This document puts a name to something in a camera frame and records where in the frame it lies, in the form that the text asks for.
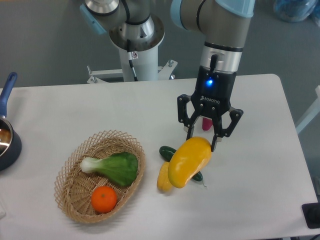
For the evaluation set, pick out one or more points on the yellow corn cob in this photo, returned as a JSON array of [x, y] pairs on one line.
[[163, 183]]

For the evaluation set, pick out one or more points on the orange fruit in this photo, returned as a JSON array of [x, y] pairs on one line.
[[103, 199]]

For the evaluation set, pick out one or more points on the woven wicker basket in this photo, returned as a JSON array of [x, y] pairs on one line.
[[73, 188]]

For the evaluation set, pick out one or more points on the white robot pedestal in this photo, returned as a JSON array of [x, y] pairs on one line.
[[135, 66]]

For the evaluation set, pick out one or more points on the green cucumber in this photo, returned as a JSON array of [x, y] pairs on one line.
[[167, 153]]

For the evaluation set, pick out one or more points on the white frame at right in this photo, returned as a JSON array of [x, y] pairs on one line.
[[310, 113]]

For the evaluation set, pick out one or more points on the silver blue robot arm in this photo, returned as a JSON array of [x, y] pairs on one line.
[[137, 33]]

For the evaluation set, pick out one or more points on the dark blue saucepan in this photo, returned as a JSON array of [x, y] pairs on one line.
[[10, 141]]

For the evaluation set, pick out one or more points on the pink red small object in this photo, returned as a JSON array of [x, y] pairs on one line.
[[206, 124]]

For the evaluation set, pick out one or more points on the yellow mango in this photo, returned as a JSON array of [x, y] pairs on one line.
[[190, 158]]

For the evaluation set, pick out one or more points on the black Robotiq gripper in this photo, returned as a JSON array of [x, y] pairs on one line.
[[215, 92]]

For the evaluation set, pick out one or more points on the black device at edge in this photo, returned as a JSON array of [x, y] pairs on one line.
[[311, 212]]

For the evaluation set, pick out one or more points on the green bok choy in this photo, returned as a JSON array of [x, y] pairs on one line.
[[120, 168]]

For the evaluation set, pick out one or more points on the blue plastic bag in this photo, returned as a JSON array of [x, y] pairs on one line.
[[294, 11]]

